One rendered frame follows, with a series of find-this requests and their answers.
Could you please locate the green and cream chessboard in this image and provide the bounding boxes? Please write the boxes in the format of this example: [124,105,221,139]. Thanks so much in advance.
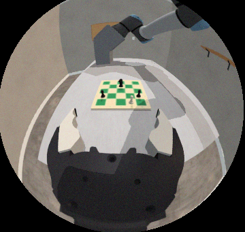
[91,80,151,110]

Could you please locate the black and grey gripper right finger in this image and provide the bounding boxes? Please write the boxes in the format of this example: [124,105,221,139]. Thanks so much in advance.
[145,109,184,195]

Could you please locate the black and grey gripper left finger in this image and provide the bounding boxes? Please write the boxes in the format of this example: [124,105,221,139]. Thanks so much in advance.
[47,108,84,189]

